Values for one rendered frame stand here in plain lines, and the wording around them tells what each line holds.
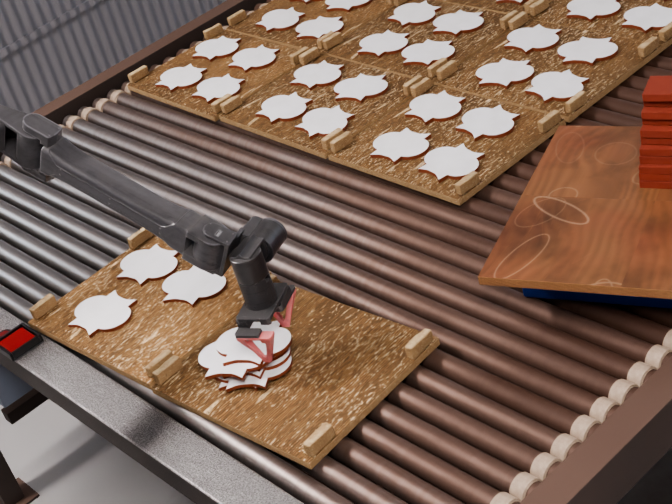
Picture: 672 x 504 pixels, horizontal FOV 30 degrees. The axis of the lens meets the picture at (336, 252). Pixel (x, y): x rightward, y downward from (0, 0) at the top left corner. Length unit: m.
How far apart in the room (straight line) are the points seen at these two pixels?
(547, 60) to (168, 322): 1.14
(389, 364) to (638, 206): 0.52
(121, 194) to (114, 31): 3.54
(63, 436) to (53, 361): 1.35
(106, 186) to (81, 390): 0.44
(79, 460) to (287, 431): 1.71
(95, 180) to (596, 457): 0.96
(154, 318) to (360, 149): 0.66
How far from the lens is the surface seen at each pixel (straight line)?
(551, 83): 2.92
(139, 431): 2.29
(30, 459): 3.87
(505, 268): 2.19
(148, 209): 2.18
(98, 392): 2.42
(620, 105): 2.85
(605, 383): 2.11
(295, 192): 2.79
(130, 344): 2.47
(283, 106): 3.11
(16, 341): 2.63
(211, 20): 3.72
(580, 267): 2.16
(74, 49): 5.60
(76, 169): 2.24
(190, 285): 2.55
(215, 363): 2.26
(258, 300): 2.16
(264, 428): 2.16
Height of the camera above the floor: 2.32
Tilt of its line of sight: 33 degrees down
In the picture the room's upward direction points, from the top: 16 degrees counter-clockwise
